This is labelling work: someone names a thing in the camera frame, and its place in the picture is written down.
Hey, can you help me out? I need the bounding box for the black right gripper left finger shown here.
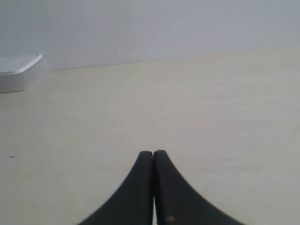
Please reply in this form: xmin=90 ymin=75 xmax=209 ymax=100
xmin=80 ymin=151 xmax=154 ymax=225

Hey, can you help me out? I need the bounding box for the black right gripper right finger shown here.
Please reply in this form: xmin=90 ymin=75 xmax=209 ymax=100
xmin=153 ymin=150 xmax=242 ymax=225

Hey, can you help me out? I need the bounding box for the white lidded plastic container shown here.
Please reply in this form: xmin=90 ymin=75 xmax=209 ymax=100
xmin=0 ymin=53 xmax=46 ymax=93

